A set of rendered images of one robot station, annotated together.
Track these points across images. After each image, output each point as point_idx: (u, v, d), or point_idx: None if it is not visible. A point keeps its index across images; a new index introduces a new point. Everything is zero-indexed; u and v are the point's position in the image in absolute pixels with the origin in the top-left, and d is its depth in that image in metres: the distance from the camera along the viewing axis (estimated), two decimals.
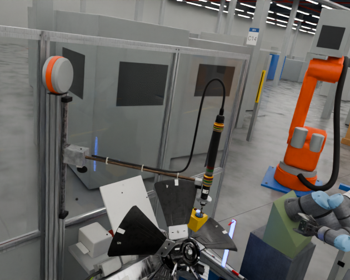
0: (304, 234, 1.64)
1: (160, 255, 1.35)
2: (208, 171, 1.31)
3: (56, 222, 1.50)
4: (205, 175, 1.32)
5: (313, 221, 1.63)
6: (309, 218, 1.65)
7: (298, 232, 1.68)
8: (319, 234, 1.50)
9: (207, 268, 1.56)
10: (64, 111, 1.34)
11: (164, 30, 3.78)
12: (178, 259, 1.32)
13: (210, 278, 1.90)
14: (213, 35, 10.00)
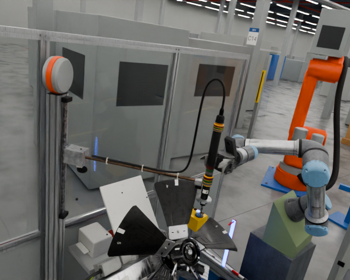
0: None
1: (160, 255, 1.35)
2: (208, 171, 1.30)
3: (56, 222, 1.50)
4: (205, 176, 1.32)
5: (230, 158, 1.32)
6: (229, 163, 1.31)
7: None
8: None
9: (207, 268, 1.56)
10: (64, 111, 1.34)
11: (164, 30, 3.78)
12: (178, 259, 1.32)
13: (210, 278, 1.90)
14: (213, 35, 10.00)
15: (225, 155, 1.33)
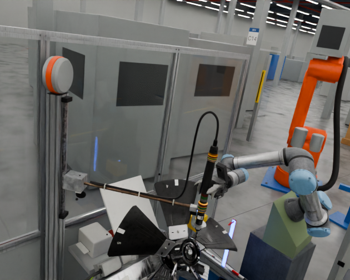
0: None
1: (160, 255, 1.35)
2: (203, 198, 1.35)
3: (56, 222, 1.50)
4: (199, 203, 1.36)
5: (221, 183, 1.37)
6: None
7: None
8: None
9: (207, 268, 1.56)
10: (64, 111, 1.34)
11: (164, 30, 3.78)
12: (178, 259, 1.32)
13: (210, 278, 1.90)
14: (213, 35, 10.00)
15: (216, 181, 1.38)
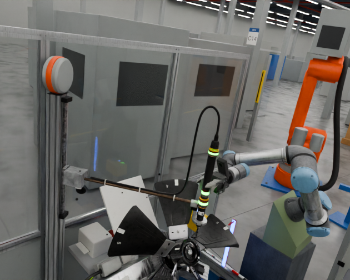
0: None
1: (160, 255, 1.35)
2: (204, 194, 1.34)
3: (56, 222, 1.50)
4: (200, 198, 1.36)
5: (223, 178, 1.36)
6: (219, 184, 1.35)
7: None
8: None
9: (207, 268, 1.56)
10: (64, 111, 1.34)
11: (164, 30, 3.78)
12: (178, 259, 1.32)
13: (210, 278, 1.90)
14: (213, 35, 10.00)
15: (217, 176, 1.38)
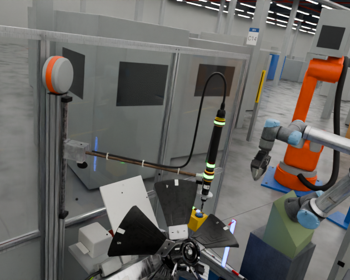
0: None
1: (160, 255, 1.35)
2: (209, 166, 1.30)
3: (56, 222, 1.50)
4: (205, 171, 1.31)
5: (264, 166, 1.65)
6: (264, 169, 1.68)
7: (253, 171, 1.72)
8: (266, 141, 1.68)
9: (207, 268, 1.56)
10: (64, 111, 1.34)
11: (164, 30, 3.78)
12: (178, 259, 1.32)
13: (210, 278, 1.90)
14: (213, 35, 10.00)
15: (260, 165, 1.66)
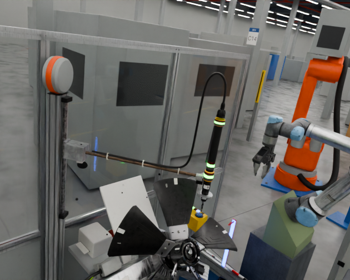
0: None
1: (170, 233, 1.42)
2: (209, 166, 1.30)
3: (56, 222, 1.50)
4: (205, 171, 1.31)
5: (267, 162, 1.67)
6: (268, 165, 1.69)
7: (255, 167, 1.75)
8: None
9: (207, 268, 1.56)
10: (64, 111, 1.34)
11: (164, 30, 3.78)
12: (178, 243, 1.35)
13: (210, 278, 1.90)
14: (213, 35, 10.00)
15: (263, 161, 1.68)
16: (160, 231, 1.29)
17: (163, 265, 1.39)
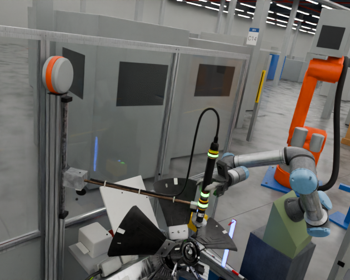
0: None
1: (170, 233, 1.42)
2: (203, 195, 1.35)
3: (56, 222, 1.50)
4: (200, 200, 1.36)
5: (222, 181, 1.37)
6: (218, 186, 1.36)
7: None
8: None
9: (207, 268, 1.56)
10: (64, 111, 1.34)
11: (164, 30, 3.78)
12: (178, 243, 1.35)
13: (210, 278, 1.90)
14: (213, 35, 10.00)
15: (216, 179, 1.38)
16: (160, 231, 1.29)
17: (163, 265, 1.39)
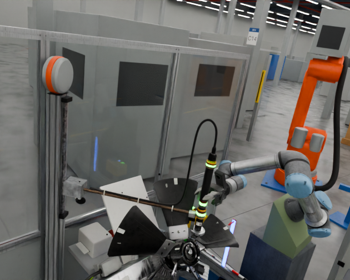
0: None
1: (170, 233, 1.42)
2: (201, 205, 1.36)
3: (56, 222, 1.50)
4: (198, 209, 1.37)
5: (220, 190, 1.39)
6: (216, 195, 1.37)
7: None
8: None
9: (207, 268, 1.56)
10: (64, 111, 1.34)
11: (164, 30, 3.78)
12: (178, 243, 1.35)
13: (210, 278, 1.90)
14: (213, 35, 10.00)
15: (215, 188, 1.40)
16: (160, 231, 1.29)
17: (163, 265, 1.39)
